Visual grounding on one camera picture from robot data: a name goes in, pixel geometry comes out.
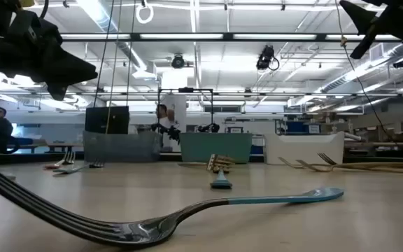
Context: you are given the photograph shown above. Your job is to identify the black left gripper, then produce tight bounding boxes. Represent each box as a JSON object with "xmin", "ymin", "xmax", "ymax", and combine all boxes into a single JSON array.
[{"xmin": 10, "ymin": 9, "xmax": 99, "ymax": 102}]

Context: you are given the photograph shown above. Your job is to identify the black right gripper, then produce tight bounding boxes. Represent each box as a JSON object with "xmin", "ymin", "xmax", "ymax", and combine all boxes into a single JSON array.
[{"xmin": 339, "ymin": 0, "xmax": 403, "ymax": 60}]

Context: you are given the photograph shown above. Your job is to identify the utensils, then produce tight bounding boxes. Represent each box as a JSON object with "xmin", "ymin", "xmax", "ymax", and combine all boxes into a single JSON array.
[{"xmin": 52, "ymin": 160, "xmax": 105, "ymax": 177}]

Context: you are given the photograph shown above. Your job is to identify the black monitor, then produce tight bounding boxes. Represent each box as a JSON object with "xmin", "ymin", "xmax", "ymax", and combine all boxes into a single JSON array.
[{"xmin": 84, "ymin": 106, "xmax": 130, "ymax": 135}]

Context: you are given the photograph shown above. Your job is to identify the wooden background bench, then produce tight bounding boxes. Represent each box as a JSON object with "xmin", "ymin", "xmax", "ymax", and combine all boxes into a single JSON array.
[{"xmin": 45, "ymin": 141, "xmax": 83, "ymax": 154}]

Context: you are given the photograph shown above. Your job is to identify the grey plastic bin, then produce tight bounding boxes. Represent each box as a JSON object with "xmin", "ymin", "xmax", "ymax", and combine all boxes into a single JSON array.
[{"xmin": 82, "ymin": 130, "xmax": 163, "ymax": 163}]

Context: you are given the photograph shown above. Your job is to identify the long wooden background table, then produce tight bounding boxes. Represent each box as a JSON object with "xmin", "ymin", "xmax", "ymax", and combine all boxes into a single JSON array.
[{"xmin": 344, "ymin": 141, "xmax": 403, "ymax": 148}]

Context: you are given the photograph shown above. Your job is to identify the round black ceiling device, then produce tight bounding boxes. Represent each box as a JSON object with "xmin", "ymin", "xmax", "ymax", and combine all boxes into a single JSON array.
[{"xmin": 171, "ymin": 53, "xmax": 186, "ymax": 69}]

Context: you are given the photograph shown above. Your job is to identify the blue storage bin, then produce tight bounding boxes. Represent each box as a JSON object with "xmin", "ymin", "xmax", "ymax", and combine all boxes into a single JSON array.
[{"xmin": 285, "ymin": 120, "xmax": 322, "ymax": 136}]

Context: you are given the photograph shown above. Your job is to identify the white plastic bin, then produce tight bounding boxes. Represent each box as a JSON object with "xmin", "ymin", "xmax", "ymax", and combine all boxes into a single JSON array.
[{"xmin": 263, "ymin": 131, "xmax": 346, "ymax": 166}]

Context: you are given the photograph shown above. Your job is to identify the teal plastic bin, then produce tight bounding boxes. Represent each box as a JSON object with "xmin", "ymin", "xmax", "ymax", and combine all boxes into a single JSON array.
[{"xmin": 179, "ymin": 132, "xmax": 254, "ymax": 165}]

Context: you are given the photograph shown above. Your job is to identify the black cable with yellow tie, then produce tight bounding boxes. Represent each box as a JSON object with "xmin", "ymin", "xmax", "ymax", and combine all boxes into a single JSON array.
[{"xmin": 333, "ymin": 0, "xmax": 400, "ymax": 146}]

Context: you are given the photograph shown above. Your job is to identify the black hanging cable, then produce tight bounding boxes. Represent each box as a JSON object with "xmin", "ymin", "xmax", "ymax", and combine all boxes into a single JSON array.
[
  {"xmin": 92, "ymin": 0, "xmax": 115, "ymax": 108},
  {"xmin": 125, "ymin": 0, "xmax": 136, "ymax": 107}
]

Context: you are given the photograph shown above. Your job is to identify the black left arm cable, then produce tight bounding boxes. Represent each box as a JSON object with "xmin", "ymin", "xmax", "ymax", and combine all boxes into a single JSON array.
[{"xmin": 39, "ymin": 0, "xmax": 50, "ymax": 19}]

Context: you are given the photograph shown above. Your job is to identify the black overhead frame bar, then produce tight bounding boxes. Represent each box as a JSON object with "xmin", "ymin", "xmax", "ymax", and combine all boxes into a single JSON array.
[{"xmin": 59, "ymin": 32, "xmax": 403, "ymax": 43}]

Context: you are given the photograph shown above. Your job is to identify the white cable loop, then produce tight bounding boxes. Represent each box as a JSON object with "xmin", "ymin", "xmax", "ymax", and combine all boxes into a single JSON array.
[{"xmin": 135, "ymin": 0, "xmax": 155, "ymax": 25}]

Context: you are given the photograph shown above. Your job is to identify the black overhead camera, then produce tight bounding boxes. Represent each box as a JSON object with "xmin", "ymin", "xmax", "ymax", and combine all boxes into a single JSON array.
[{"xmin": 255, "ymin": 44, "xmax": 281, "ymax": 71}]

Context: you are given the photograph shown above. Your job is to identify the black background rig frame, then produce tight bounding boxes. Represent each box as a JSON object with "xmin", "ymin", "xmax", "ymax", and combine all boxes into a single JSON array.
[{"xmin": 157, "ymin": 87, "xmax": 215, "ymax": 134}]

